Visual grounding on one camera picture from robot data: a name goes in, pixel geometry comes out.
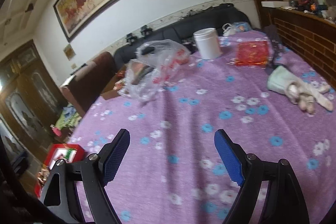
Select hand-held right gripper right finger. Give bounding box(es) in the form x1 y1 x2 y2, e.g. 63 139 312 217
214 129 310 224

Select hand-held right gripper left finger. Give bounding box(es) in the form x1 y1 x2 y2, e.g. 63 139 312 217
39 128 131 224

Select red box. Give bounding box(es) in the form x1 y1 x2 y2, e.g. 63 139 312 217
34 143 85 198

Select green patterned cloth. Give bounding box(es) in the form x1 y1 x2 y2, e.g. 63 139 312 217
54 106 81 130

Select cardboard box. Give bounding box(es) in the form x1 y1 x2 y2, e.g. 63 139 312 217
101 70 132 101

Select purple floral tablecloth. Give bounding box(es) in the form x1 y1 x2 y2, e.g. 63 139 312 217
67 29 336 224

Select brown armchair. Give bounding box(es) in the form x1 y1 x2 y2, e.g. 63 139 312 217
59 51 119 117

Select brown pouch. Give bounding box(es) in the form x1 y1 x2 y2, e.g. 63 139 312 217
131 61 155 85

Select pale green cloth doll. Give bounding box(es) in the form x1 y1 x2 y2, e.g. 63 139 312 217
267 65 333 113

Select black remote control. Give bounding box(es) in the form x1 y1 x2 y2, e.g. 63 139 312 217
70 63 87 75

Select clear plastic bag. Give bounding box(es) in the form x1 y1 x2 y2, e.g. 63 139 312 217
118 39 192 103

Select wooden cabinet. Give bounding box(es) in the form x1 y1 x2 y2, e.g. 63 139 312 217
0 39 69 170

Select red foil packet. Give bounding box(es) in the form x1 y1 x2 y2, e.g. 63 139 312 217
234 40 271 67

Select white plastic jar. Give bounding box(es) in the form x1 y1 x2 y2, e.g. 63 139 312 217
193 27 222 60

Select clear glass vessel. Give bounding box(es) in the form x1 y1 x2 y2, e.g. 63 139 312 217
222 23 238 37

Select blue patterned pack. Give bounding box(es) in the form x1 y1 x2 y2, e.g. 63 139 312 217
232 21 251 34

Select black sofa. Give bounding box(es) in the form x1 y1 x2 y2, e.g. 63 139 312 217
114 3 253 63

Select wooden partition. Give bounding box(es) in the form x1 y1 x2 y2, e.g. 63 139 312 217
233 0 336 88

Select white flat box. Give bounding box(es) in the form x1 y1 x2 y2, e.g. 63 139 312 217
261 0 292 8

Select dark toy figurine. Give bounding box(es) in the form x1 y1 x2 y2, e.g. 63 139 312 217
298 0 320 13

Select small yellow wall plaque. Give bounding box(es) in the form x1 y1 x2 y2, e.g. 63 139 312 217
63 43 76 61

